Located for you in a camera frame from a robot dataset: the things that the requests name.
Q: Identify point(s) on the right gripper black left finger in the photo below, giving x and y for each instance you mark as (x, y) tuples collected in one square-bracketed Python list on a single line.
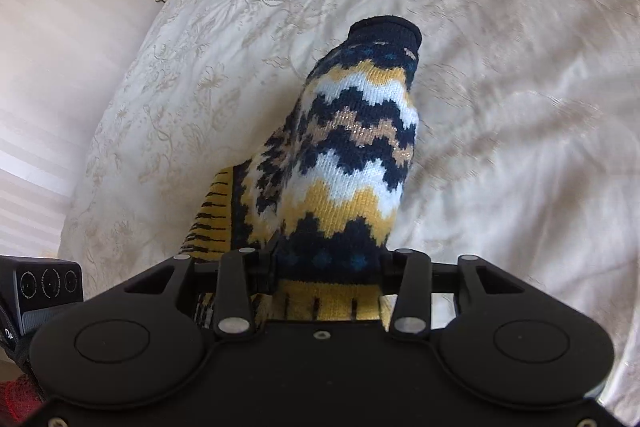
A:
[(232, 313)]

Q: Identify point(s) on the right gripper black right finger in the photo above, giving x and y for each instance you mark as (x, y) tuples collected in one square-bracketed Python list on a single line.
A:
[(412, 278)]

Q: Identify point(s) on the cream floral bedspread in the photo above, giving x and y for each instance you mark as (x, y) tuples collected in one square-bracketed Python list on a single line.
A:
[(506, 129)]

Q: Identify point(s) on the navy yellow patterned knit sweater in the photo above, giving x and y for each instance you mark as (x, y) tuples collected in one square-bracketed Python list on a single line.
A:
[(323, 192)]

